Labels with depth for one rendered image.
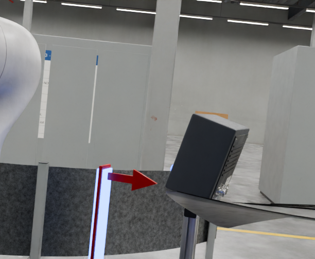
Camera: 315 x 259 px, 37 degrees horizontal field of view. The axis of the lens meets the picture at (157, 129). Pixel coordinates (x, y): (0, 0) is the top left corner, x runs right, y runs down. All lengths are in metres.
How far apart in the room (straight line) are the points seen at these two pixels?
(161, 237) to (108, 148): 4.15
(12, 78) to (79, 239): 1.55
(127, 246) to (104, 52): 4.45
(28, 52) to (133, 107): 5.69
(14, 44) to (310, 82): 6.06
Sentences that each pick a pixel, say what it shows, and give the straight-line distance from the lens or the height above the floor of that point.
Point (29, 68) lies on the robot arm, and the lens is 0.71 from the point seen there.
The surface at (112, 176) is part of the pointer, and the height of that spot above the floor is 1.18.
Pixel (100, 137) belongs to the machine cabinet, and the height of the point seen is 0.73.
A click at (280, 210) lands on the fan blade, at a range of 0.42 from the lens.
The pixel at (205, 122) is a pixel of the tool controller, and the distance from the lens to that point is 1.07.
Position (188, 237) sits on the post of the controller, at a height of 0.98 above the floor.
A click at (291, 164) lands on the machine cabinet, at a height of 0.65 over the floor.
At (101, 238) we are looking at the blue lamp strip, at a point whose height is 1.11.
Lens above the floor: 1.27
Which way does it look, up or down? 3 degrees down
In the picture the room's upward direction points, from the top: 6 degrees clockwise
